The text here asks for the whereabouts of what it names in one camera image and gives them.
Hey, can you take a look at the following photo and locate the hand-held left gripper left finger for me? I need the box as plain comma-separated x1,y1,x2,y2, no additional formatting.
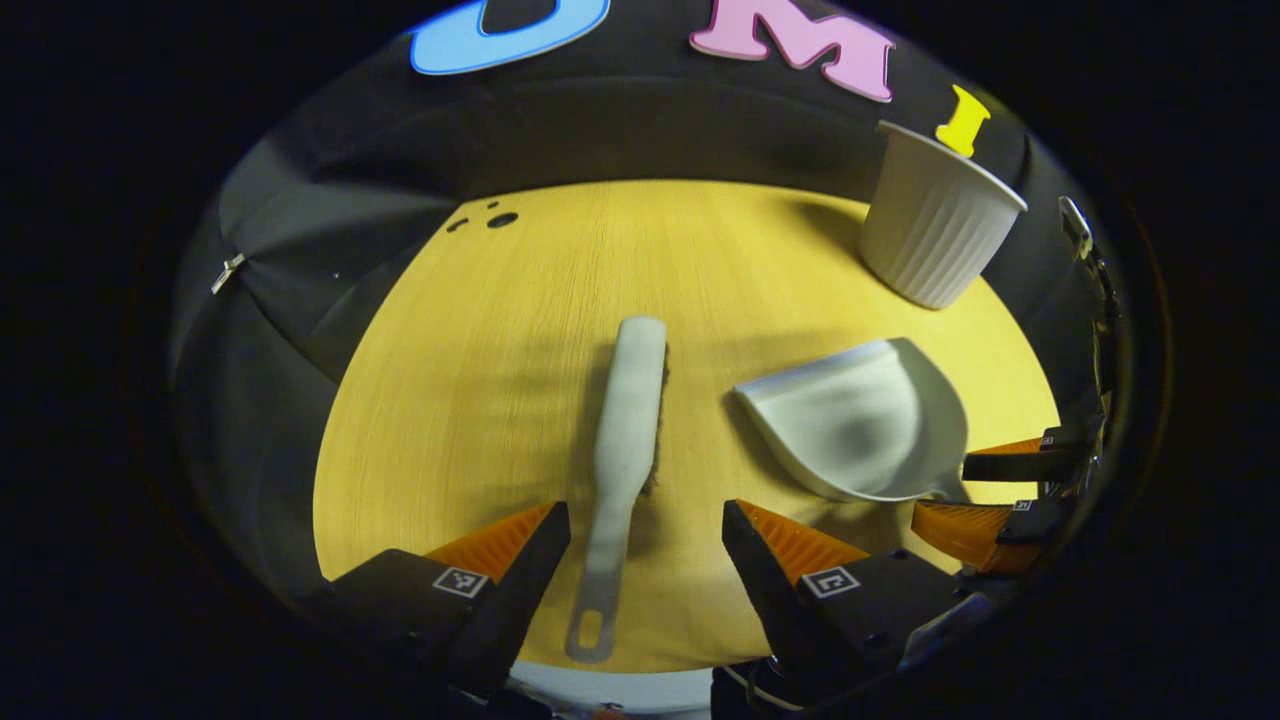
310,500,571,696

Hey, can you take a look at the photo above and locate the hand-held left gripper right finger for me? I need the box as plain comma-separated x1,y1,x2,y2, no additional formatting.
722,498,991,701

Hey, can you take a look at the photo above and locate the white dustpan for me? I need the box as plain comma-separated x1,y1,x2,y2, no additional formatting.
735,338,971,504

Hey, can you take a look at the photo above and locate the small white broom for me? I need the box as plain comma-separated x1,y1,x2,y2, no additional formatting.
565,316,669,664

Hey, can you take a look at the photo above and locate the wooden desktop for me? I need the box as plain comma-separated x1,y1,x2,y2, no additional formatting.
313,180,1061,673

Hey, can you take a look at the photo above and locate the black backdrop cloth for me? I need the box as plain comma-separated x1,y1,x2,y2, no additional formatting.
170,0,1131,621

